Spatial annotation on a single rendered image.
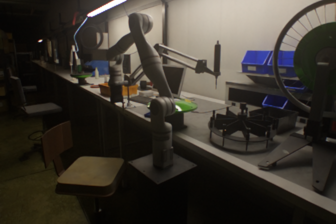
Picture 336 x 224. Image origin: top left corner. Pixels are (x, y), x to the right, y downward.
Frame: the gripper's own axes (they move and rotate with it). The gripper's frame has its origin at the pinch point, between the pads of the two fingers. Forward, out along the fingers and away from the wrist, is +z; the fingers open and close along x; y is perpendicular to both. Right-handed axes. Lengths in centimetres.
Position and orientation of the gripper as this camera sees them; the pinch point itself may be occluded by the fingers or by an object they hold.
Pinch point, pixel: (119, 112)
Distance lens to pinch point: 137.1
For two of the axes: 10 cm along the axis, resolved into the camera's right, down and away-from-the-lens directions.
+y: -6.4, -1.6, 7.5
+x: -7.7, 1.3, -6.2
